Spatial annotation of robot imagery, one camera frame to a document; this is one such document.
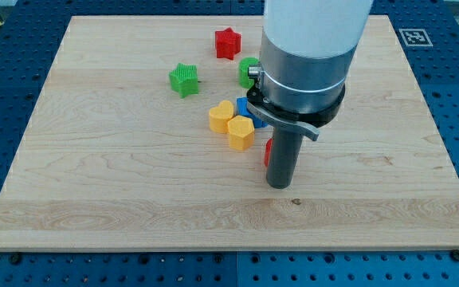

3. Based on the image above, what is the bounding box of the green star block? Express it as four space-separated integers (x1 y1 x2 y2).
169 63 199 98

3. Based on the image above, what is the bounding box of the blue block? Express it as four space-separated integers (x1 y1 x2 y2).
236 97 268 128

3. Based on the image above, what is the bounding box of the green circle block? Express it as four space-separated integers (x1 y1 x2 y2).
238 57 259 88

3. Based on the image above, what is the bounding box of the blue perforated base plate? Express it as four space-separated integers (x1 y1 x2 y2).
0 0 459 286

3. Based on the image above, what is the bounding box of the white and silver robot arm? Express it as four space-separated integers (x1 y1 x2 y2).
247 0 373 189

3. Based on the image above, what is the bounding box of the white fiducial marker tag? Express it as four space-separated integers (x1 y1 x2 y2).
398 28 433 47

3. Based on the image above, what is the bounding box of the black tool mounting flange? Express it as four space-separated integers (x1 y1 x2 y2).
246 86 345 141

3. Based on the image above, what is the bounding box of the red star block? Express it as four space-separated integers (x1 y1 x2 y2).
214 27 241 60

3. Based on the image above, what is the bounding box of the yellow hexagon block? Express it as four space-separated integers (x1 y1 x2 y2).
228 116 255 151

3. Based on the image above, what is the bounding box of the yellow heart block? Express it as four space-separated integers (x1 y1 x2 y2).
209 100 234 134

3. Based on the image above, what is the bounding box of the red circle block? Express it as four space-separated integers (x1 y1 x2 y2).
264 138 273 167

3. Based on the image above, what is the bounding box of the light wooden board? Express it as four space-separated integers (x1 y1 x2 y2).
0 16 459 252

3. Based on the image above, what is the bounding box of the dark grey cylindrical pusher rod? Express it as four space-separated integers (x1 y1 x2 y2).
266 128 303 189

